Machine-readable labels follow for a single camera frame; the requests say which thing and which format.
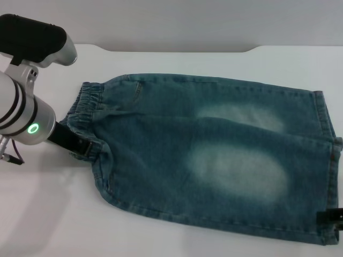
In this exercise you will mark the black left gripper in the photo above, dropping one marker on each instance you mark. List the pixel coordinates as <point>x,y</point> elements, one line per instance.
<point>65,139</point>

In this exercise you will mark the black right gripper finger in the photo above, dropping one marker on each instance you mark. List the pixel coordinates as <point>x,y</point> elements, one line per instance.
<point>331,216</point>

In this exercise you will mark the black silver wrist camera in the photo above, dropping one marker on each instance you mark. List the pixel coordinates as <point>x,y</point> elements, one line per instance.
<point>32,40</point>

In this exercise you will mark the blue denim shorts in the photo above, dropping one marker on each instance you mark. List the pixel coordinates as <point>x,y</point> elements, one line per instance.
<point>203,155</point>

